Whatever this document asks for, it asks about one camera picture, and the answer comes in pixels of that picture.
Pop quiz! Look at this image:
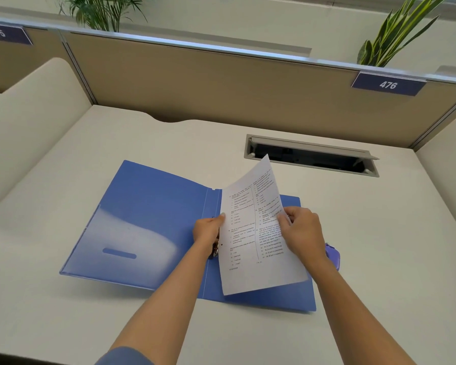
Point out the person's right hand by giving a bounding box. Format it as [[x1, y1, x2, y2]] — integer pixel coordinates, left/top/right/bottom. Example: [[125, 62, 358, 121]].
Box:
[[275, 206, 328, 269]]

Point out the person's left hand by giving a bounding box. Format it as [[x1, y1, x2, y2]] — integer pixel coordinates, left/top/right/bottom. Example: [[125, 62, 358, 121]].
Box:
[[192, 213, 226, 253]]

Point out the white printed paper sheet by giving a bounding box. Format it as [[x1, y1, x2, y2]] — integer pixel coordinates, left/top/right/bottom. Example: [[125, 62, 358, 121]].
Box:
[[216, 154, 309, 296]]

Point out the person's left forearm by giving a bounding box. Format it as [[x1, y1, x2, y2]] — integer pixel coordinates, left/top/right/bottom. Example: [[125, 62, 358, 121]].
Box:
[[107, 241, 216, 365]]

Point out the person's right forearm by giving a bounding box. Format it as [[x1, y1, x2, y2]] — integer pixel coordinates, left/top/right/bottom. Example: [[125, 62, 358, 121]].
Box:
[[307, 254, 419, 365]]

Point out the beige desk partition panel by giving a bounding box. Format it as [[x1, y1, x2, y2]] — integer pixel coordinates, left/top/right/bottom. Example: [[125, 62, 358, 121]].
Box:
[[0, 16, 78, 94], [59, 28, 456, 150]]

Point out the blue shirt sleeve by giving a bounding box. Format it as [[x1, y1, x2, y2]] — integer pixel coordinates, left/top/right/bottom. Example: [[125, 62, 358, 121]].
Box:
[[94, 346, 155, 365]]

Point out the dark blue number sign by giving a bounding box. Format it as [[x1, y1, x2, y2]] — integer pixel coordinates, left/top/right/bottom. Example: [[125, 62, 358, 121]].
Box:
[[0, 23, 33, 46], [351, 71, 427, 97]]

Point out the cream curved side divider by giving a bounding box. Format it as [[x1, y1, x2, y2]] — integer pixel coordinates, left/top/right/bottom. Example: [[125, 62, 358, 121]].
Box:
[[0, 57, 93, 217], [414, 114, 456, 245]]

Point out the green snake plant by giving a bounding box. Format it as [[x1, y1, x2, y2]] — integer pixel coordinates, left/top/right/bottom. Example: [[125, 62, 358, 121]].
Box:
[[357, 0, 450, 68]]

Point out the green palm plant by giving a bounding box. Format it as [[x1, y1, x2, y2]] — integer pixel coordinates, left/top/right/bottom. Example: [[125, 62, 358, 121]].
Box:
[[57, 0, 147, 32]]

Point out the blue ring binder folder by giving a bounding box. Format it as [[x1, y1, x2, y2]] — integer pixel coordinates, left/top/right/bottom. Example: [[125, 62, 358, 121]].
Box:
[[59, 160, 317, 313]]

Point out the grey desk cable box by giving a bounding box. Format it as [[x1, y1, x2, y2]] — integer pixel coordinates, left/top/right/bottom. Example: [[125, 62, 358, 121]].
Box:
[[244, 134, 380, 178]]

